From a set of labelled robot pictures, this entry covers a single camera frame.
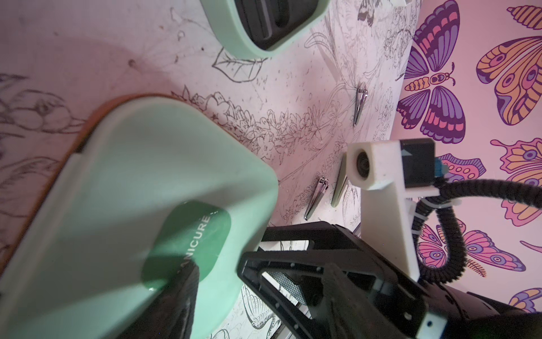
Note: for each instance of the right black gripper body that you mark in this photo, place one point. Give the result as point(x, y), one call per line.
point(429, 310)

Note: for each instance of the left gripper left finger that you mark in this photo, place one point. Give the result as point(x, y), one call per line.
point(171, 314)

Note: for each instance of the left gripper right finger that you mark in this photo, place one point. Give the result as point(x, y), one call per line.
point(349, 312)

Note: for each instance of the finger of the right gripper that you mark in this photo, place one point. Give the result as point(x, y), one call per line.
point(310, 236)
point(302, 272)

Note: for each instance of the green case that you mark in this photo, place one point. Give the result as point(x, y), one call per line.
point(261, 29)
point(156, 185)

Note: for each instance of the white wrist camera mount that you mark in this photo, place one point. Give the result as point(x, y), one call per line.
point(387, 206)

